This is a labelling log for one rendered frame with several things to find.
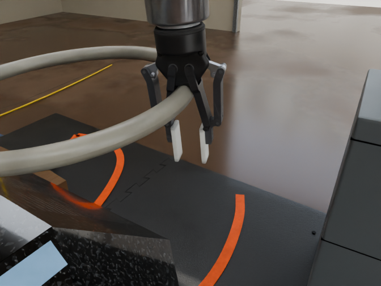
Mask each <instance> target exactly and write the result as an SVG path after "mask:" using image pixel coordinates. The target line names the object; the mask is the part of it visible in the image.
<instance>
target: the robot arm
mask: <svg viewBox="0 0 381 286"><path fill-rule="evenodd" d="M145 8H146V16H147V21H148V22H149V23H150V24H152V25H154V26H155V28H154V37H155V45H156V51H157V58H156V60H155V62H154V63H152V64H150V63H148V64H146V65H145V66H144V67H143V68H142V69H141V74H142V75H143V77H144V79H145V81H146V84H147V90H148V93H149V99H150V105H151V108H153V107H154V106H156V105H157V104H159V103H160V102H162V97H161V93H160V86H159V80H158V73H159V72H158V70H159V71H160V72H161V73H162V74H163V75H164V76H165V78H166V79H167V88H166V90H167V97H168V96H170V95H171V94H172V93H173V92H174V91H175V90H176V88H177V87H178V86H180V85H186V86H190V90H191V92H192V93H193V95H194V98H195V101H196V104H197V108H198V111H199V114H200V117H201V121H202V124H201V126H200V128H199V131H200V146H201V160H202V163H204V164H205V163H206V161H207V159H208V156H209V146H208V144H211V143H212V141H213V138H214V137H213V127H214V126H217V127H218V126H220V125H221V123H222V120H223V76H224V74H225V71H226V69H227V65H226V64H225V63H221V64H218V63H216V62H212V61H211V60H210V57H209V56H208V53H207V51H206V33H205V24H204V23H203V22H202V21H203V20H205V19H207V18H208V17H209V0H145ZM207 69H209V70H210V75H211V77H213V78H214V81H213V107H214V116H212V114H211V110H210V107H209V104H208V100H207V97H206V94H205V90H204V86H203V80H202V76H203V74H204V72H206V70H207ZM167 97H166V98H167ZM174 119H175V118H174ZM174 119H172V120H171V121H170V122H168V123H167V124H166V125H164V126H165V128H166V136H167V141H168V142H172V146H173V154H174V159H175V162H178V161H179V159H180V157H181V155H182V153H183V151H182V145H181V135H180V126H179V121H178V120H175V121H174Z"/></svg>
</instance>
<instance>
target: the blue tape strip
mask: <svg viewBox="0 0 381 286"><path fill-rule="evenodd" d="M66 265H67V263H66V261H65V260H64V258H63V257H62V255H61V254H60V253H59V252H58V250H57V249H56V247H55V246H54V244H53V243H52V242H51V241H49V242H47V243H46V244H45V245H43V246H42V247H40V248H39V249H38V250H36V251H35V252H34V253H32V254H31V255H29V256H28V257H26V258H25V259H24V260H22V261H21V262H20V263H18V264H17V265H16V266H14V267H13V268H11V269H10V270H8V271H7V272H5V273H4V274H3V275H2V276H0V286H42V285H43V284H44V283H45V282H46V281H48V280H49V279H50V278H51V277H52V276H54V275H55V274H56V273H57V272H59V271H60V270H61V269H63V268H64V267H65V266H66Z"/></svg>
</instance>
